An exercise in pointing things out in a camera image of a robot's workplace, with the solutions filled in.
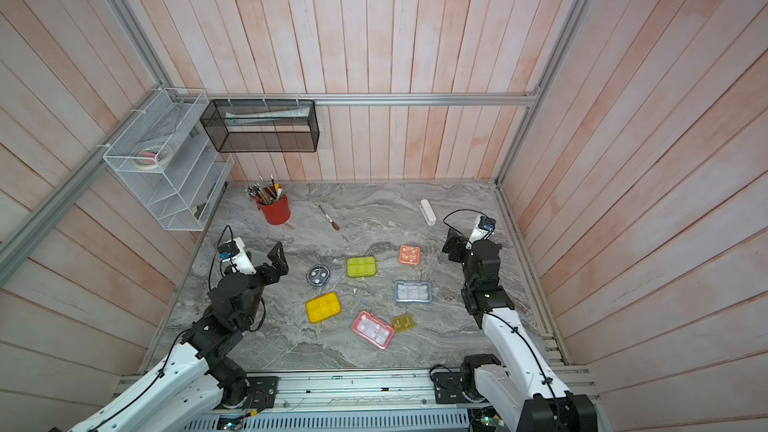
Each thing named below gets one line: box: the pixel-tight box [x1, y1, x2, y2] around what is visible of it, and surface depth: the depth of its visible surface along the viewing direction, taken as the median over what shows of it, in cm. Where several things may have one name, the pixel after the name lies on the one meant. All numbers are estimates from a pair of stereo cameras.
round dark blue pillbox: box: [306, 264, 331, 287], surface depth 95 cm
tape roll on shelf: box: [133, 144, 173, 170], surface depth 75 cm
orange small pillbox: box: [399, 245, 421, 266], surface depth 100 cm
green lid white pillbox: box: [347, 256, 377, 277], surface depth 97 cm
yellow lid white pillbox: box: [306, 292, 341, 323], surface depth 89 cm
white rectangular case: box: [419, 199, 437, 227], surface depth 109 cm
